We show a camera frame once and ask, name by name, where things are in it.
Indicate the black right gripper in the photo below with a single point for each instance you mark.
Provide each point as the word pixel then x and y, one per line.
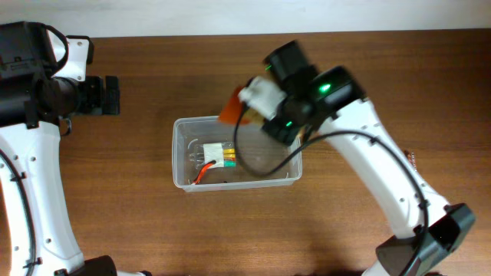
pixel 285 136

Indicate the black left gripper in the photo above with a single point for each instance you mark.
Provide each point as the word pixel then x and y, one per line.
pixel 103 104

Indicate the orange scraper with wooden handle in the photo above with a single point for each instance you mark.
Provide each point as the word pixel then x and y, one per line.
pixel 232 110

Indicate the clear plastic container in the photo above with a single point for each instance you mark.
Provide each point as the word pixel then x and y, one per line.
pixel 193 136

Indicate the red-handled pliers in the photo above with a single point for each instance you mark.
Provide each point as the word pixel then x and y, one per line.
pixel 204 169

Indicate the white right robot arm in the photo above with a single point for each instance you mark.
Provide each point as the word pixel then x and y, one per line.
pixel 426 227

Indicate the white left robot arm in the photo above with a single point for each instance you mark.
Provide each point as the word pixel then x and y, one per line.
pixel 43 85

